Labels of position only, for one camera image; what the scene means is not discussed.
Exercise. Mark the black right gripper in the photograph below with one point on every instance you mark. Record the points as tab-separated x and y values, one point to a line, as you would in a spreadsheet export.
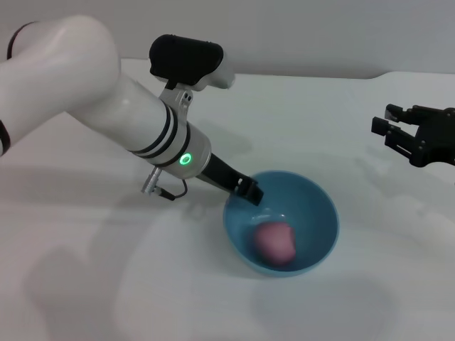
437	138

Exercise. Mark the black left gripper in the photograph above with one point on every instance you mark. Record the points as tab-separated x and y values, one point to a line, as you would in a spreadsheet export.
224	172

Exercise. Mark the pink peach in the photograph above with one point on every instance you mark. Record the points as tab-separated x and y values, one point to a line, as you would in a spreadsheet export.
275	245

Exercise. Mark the blue bowl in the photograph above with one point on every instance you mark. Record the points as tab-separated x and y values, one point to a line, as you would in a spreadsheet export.
313	213

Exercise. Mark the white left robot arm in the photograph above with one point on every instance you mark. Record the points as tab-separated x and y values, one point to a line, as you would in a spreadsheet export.
89	92

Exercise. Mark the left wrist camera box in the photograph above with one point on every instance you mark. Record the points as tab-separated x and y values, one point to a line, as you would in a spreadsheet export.
188	60

